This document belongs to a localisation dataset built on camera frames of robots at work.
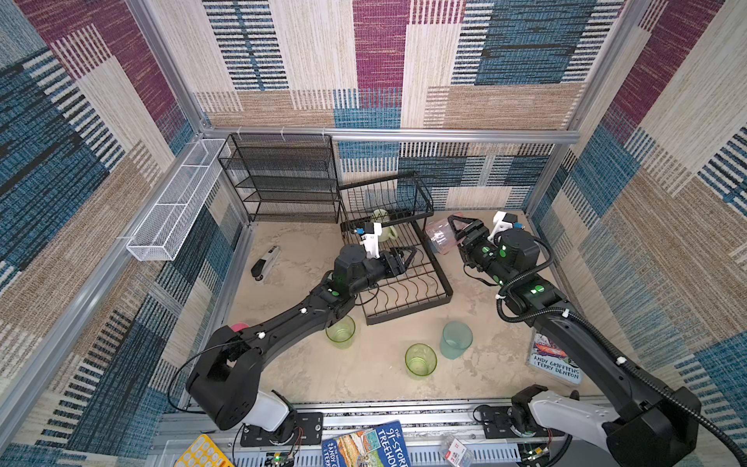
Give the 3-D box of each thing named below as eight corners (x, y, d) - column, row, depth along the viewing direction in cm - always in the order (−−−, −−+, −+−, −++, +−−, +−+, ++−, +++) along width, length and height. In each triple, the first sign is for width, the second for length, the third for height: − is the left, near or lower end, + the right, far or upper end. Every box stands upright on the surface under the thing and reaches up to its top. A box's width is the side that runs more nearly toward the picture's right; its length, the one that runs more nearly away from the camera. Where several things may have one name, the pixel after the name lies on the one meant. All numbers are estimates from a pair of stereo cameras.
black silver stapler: (253, 280, 104) (248, 272, 100) (270, 252, 112) (267, 243, 109) (265, 283, 104) (260, 275, 100) (281, 254, 112) (278, 246, 108)
